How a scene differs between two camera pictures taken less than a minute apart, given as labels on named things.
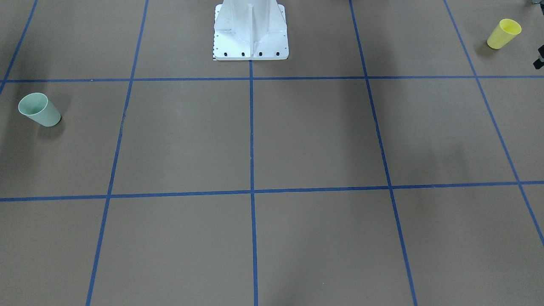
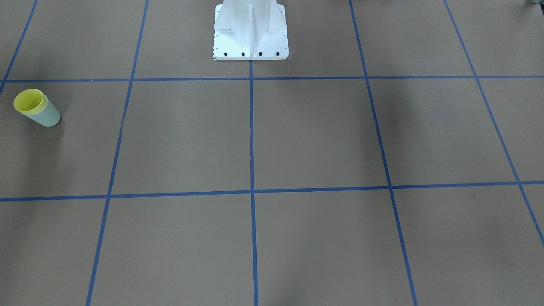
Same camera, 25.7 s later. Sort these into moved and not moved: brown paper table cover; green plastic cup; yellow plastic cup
Moved: yellow plastic cup
Not moved: brown paper table cover; green plastic cup
